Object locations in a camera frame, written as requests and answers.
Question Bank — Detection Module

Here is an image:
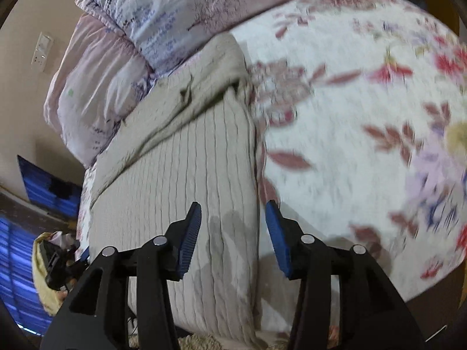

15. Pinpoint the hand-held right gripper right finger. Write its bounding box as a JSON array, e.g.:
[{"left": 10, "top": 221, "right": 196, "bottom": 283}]
[{"left": 264, "top": 200, "right": 426, "bottom": 350}]

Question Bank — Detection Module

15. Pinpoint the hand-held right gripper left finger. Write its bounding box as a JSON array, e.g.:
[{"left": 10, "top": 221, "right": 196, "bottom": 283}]
[{"left": 39, "top": 202, "right": 202, "bottom": 350}]

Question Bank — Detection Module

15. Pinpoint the beige striped blanket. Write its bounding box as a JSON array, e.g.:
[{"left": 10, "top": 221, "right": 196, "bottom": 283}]
[{"left": 89, "top": 33, "right": 262, "bottom": 349}]

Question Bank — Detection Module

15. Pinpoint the yellow cloth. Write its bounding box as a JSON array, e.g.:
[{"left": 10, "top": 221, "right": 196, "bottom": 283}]
[{"left": 32, "top": 231, "right": 74, "bottom": 316}]

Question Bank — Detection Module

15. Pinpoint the blue striped curtain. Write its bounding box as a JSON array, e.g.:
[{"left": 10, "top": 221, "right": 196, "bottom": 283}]
[{"left": 0, "top": 217, "right": 55, "bottom": 336}]

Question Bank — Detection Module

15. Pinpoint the blue dark panel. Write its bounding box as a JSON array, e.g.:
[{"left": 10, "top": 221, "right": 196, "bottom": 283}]
[{"left": 18, "top": 155, "right": 83, "bottom": 221}]

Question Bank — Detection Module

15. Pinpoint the beige fluffy rug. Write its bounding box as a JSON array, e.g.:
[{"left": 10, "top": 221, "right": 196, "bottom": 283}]
[{"left": 128, "top": 331, "right": 281, "bottom": 350}]

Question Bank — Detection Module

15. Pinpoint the floral bed blanket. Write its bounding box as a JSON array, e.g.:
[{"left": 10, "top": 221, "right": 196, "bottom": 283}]
[{"left": 76, "top": 0, "right": 467, "bottom": 344}]

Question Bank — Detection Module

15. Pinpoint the pink floral pillow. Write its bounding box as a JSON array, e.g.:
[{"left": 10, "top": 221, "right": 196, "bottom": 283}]
[{"left": 43, "top": 13, "right": 154, "bottom": 169}]

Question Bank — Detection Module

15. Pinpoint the white purple floral pillow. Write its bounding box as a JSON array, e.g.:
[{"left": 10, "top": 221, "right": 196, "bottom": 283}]
[{"left": 75, "top": 0, "right": 304, "bottom": 78}]

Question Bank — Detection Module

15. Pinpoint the white wall switch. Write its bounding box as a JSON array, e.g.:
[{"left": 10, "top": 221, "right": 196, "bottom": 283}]
[{"left": 31, "top": 31, "right": 55, "bottom": 72}]

